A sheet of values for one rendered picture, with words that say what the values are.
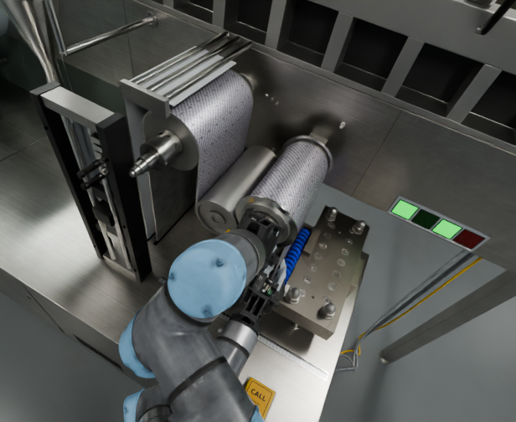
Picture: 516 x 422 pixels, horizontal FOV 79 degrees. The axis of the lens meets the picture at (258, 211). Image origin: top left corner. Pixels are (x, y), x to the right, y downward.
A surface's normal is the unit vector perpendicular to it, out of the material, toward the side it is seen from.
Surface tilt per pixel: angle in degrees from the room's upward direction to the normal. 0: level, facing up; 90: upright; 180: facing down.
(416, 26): 90
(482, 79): 90
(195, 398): 24
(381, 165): 90
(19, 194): 0
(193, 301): 50
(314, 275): 0
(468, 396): 0
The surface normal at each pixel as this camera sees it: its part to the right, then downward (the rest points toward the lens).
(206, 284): -0.23, 0.07
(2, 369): 0.17, -0.63
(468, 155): -0.45, 0.63
